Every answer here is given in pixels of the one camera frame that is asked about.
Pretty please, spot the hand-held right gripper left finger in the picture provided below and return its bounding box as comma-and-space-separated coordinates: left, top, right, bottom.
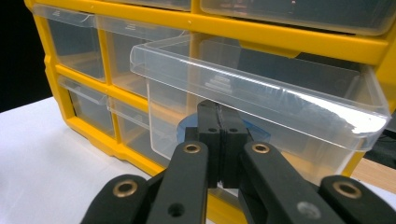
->
184, 100, 223, 189

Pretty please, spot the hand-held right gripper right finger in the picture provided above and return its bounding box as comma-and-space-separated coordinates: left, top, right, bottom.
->
220, 104, 254, 189

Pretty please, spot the blue translucent plastic case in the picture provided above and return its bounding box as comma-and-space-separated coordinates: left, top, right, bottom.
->
176, 112, 272, 147

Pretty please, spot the clear sliding drawer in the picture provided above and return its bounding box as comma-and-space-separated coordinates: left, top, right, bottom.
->
129, 34, 392, 188

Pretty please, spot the yellow and black organizer cabinet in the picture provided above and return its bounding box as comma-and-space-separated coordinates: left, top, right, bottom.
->
23, 0, 396, 224

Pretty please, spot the set of clear plastic drawers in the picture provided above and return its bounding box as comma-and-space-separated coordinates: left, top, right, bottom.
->
32, 0, 396, 166

